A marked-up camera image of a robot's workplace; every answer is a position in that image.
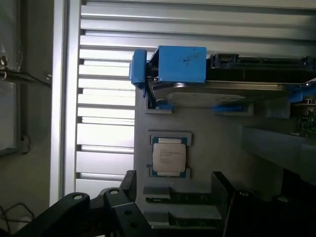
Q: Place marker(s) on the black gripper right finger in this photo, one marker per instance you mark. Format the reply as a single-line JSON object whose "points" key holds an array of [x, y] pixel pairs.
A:
{"points": [[259, 217]]}

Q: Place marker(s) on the grey parts rack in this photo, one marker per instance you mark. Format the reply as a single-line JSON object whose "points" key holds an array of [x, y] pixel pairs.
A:
{"points": [[217, 148]]}

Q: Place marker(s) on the silver CPU on green board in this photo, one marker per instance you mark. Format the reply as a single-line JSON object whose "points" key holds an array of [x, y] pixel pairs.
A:
{"points": [[169, 157]]}

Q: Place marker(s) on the black disk drive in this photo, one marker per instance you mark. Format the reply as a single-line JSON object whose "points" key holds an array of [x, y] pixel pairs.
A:
{"points": [[259, 70]]}

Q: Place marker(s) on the blue disk caddy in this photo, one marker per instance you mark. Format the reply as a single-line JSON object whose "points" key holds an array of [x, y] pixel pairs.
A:
{"points": [[182, 64]]}

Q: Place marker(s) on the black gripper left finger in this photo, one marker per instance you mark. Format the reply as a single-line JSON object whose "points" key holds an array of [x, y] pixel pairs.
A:
{"points": [[74, 217]]}

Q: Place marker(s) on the green graphics card board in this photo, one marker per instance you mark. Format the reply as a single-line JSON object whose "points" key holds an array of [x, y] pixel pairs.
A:
{"points": [[304, 123]]}

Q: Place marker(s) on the silver hard disk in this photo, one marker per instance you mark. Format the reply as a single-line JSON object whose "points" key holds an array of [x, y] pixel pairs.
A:
{"points": [[222, 95]]}

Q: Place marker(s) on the green RAM stick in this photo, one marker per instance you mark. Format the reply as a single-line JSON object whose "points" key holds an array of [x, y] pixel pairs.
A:
{"points": [[197, 222], [187, 198]]}

